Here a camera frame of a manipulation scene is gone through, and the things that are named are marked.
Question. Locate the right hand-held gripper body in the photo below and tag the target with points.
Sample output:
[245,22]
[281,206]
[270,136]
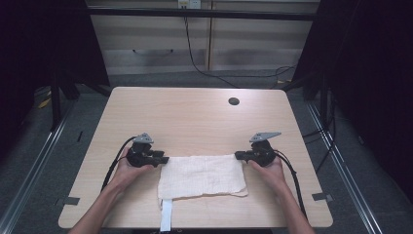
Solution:
[263,152]

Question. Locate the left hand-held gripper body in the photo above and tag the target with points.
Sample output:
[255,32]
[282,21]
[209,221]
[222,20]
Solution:
[139,155]

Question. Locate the white towel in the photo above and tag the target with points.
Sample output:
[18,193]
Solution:
[201,175]

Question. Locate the person's left hand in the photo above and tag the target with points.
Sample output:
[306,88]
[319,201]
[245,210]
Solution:
[128,175]

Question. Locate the person's right hand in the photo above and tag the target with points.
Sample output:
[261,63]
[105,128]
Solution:
[271,175]

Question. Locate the grey tape piece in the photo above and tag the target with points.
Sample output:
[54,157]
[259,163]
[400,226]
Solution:
[69,201]
[322,196]

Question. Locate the black stand leg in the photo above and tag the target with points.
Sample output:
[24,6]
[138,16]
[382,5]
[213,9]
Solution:
[56,107]

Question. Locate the yellow floor tape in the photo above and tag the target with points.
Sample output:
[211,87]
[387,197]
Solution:
[45,103]

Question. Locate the black curtain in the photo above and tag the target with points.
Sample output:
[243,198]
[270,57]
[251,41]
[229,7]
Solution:
[373,81]
[42,48]

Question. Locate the black horizontal bar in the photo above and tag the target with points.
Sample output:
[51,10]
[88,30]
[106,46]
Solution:
[201,13]

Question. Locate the metal floor rail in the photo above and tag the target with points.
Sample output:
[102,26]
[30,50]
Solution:
[347,178]
[32,169]

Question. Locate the white wall socket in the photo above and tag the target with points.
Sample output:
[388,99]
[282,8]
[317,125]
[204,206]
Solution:
[189,3]

